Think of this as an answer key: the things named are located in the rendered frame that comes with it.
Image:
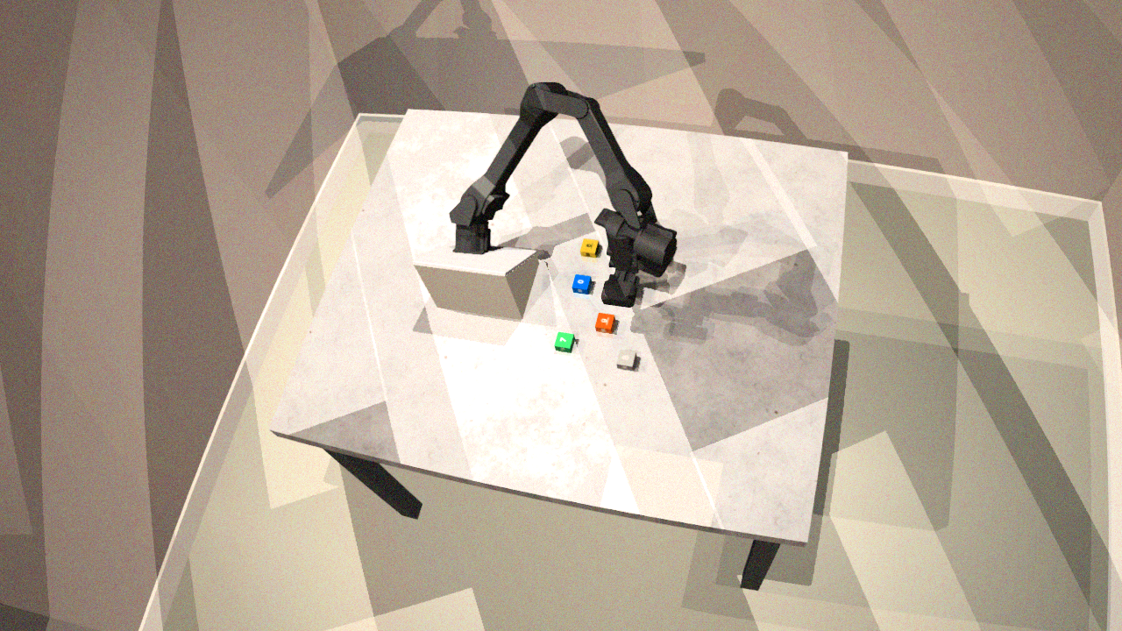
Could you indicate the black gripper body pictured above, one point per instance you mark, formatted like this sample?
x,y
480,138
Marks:
x,y
621,291

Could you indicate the green block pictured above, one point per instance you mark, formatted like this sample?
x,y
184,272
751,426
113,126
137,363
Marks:
x,y
564,342

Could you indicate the blue block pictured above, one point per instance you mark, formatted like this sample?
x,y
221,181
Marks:
x,y
581,284

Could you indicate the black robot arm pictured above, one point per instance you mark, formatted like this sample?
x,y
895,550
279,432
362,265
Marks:
x,y
655,245

